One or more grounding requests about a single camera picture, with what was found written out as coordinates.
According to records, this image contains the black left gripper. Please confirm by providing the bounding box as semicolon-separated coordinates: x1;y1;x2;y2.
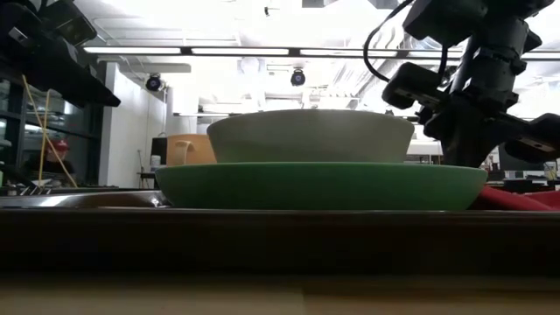
0;0;122;108

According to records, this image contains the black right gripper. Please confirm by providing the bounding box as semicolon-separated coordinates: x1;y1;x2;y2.
382;30;560;169

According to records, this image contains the red cloth napkin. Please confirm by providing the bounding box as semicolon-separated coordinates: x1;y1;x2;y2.
470;185;560;213

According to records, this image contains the pale orange ribbed mug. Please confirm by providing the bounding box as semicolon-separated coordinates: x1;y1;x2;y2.
165;133;218;166

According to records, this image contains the green plate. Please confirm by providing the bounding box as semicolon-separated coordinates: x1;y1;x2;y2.
155;161;489;211

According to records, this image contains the white ceramic bowl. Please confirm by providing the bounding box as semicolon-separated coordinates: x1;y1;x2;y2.
206;108;416;165

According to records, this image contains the dark brown serving tray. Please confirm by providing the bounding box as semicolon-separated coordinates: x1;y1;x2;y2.
0;188;560;275

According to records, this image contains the person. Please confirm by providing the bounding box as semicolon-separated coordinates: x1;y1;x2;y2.
24;138;76;188

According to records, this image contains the black computer monitor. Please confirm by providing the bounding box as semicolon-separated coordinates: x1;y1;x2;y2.
150;136;168;166

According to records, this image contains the ceiling light strip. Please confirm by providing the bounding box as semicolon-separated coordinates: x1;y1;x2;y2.
82;45;560;61

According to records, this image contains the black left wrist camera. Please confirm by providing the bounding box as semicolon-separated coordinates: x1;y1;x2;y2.
41;0;98;47

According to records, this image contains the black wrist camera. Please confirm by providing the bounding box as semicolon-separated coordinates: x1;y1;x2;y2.
402;0;489;47
41;0;98;47

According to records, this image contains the yellow extension cord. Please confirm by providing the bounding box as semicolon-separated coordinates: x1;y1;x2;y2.
21;74;79;189
38;89;52;187

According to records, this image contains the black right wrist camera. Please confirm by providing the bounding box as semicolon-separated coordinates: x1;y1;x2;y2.
402;0;489;47

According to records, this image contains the black right camera cable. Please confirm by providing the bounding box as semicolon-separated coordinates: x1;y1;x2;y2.
362;0;415;84

